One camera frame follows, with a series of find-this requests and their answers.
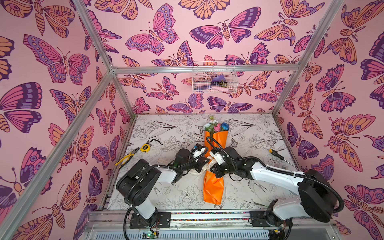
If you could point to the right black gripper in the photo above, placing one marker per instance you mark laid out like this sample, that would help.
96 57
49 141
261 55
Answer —
217 168

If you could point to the white ribbon bundle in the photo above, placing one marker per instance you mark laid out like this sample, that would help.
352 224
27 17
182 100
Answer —
205 168

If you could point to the green circuit board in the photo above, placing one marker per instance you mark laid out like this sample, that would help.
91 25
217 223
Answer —
150 235

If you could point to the yellow handled tool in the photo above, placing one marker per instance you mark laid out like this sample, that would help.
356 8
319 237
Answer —
127 157

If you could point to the white fake flower stem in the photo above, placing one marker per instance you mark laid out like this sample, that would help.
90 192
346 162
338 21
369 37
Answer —
210 125

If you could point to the blue fake flower stem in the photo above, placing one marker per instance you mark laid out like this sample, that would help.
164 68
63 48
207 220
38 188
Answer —
225 127

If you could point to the white wire wall basket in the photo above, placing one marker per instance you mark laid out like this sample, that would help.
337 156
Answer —
214 79

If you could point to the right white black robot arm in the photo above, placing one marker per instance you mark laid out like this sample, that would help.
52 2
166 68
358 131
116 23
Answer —
314 196

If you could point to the yellow tape measure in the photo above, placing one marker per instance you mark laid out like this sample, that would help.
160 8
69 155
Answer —
147 146

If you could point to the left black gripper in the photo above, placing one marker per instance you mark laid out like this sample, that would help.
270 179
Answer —
199 162

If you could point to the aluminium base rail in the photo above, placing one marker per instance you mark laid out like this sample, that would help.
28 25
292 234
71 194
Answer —
204 225

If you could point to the black handled screwdriver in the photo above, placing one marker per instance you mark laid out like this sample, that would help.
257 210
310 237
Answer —
284 164

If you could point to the pink fake rose stem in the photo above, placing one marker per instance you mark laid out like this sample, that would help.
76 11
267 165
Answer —
217 128

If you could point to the orange wrapping paper sheet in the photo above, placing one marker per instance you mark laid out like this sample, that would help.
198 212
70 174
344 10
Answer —
213 188

